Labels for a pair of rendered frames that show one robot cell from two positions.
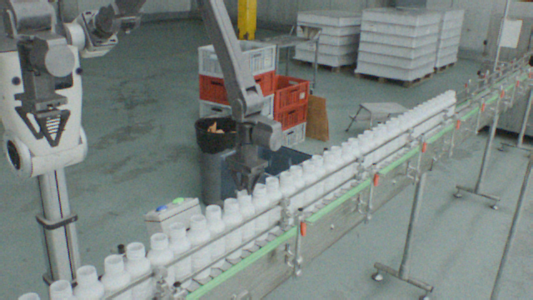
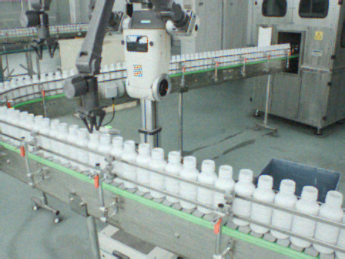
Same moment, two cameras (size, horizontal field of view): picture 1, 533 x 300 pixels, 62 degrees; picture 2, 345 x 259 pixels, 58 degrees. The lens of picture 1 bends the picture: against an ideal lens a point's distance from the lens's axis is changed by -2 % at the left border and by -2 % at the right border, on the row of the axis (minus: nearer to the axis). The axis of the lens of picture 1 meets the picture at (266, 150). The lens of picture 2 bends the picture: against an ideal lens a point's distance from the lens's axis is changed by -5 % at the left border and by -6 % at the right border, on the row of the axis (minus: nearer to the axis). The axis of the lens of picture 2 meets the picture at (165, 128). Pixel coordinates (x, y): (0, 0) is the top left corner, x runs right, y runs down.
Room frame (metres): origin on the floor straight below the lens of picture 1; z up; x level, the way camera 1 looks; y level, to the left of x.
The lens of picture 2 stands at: (1.30, -1.10, 1.59)
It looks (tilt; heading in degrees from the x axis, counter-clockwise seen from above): 20 degrees down; 86
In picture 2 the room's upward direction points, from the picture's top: 1 degrees counter-clockwise
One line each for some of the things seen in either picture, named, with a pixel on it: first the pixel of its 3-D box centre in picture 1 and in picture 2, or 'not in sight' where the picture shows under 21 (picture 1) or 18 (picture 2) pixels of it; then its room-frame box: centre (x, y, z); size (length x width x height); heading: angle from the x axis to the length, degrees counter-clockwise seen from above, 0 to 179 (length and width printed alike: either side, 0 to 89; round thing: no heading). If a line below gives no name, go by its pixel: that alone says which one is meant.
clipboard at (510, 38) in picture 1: (509, 32); not in sight; (5.11, -2.63, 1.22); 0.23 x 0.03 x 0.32; 51
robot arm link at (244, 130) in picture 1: (248, 131); (88, 85); (1.11, 0.05, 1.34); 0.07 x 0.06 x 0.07; 52
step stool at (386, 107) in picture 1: (376, 121); not in sight; (4.82, -1.21, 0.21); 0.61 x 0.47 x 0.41; 15
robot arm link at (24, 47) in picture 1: (36, 55); (41, 19); (0.85, 0.44, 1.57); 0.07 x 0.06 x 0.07; 53
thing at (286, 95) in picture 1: (276, 92); not in sight; (4.56, -0.08, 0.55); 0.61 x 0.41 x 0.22; 144
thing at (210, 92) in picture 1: (237, 83); not in sight; (3.95, 0.28, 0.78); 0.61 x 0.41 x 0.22; 148
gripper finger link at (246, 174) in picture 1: (246, 177); (92, 120); (1.11, 0.05, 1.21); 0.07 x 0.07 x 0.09; 51
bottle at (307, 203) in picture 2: (374, 148); (305, 216); (1.71, -0.43, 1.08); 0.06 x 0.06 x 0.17
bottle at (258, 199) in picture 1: (258, 212); (106, 156); (1.16, 0.02, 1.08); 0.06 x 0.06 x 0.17
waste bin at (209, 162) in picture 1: (224, 162); not in sight; (3.26, 0.32, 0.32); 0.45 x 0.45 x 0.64
